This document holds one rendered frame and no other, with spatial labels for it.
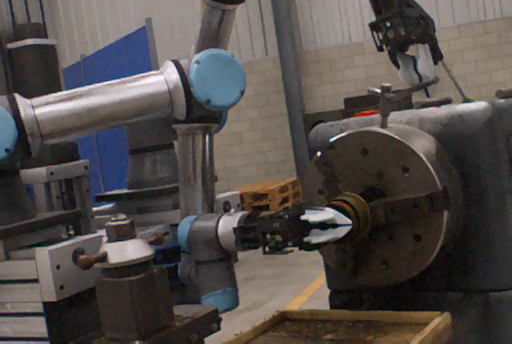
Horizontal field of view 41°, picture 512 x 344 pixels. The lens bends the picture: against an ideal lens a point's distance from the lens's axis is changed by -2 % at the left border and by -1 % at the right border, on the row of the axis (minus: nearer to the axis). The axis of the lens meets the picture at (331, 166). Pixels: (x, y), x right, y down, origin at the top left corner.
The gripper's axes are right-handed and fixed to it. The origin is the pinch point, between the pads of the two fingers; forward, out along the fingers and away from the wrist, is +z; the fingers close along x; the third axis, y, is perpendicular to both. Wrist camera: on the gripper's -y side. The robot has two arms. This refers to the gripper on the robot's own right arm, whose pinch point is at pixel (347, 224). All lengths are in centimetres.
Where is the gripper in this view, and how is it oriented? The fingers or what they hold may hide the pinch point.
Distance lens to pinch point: 121.5
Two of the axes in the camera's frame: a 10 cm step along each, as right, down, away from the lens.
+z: 8.6, -0.9, -5.1
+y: -4.9, 1.4, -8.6
